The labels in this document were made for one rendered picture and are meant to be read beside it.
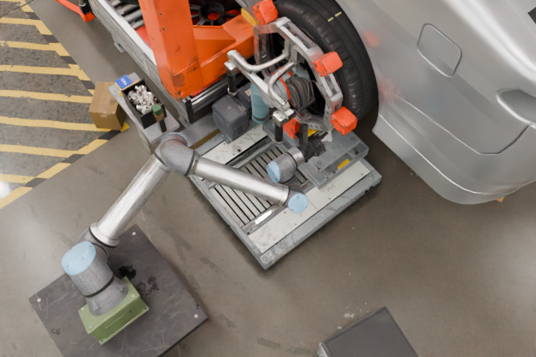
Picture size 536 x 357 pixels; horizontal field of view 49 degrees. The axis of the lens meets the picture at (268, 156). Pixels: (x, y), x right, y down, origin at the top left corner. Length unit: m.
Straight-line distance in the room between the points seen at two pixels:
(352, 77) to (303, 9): 0.35
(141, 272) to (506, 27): 1.91
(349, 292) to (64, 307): 1.39
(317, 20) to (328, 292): 1.41
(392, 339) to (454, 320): 0.54
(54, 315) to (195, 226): 0.85
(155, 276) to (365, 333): 1.00
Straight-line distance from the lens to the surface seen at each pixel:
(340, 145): 3.23
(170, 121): 3.07
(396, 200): 3.38
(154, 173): 2.61
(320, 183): 3.18
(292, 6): 2.54
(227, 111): 3.13
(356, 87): 2.49
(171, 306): 2.83
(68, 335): 2.91
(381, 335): 2.76
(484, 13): 1.92
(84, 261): 2.60
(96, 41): 4.11
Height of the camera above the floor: 2.99
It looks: 60 degrees down
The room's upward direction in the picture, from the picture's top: 1 degrees counter-clockwise
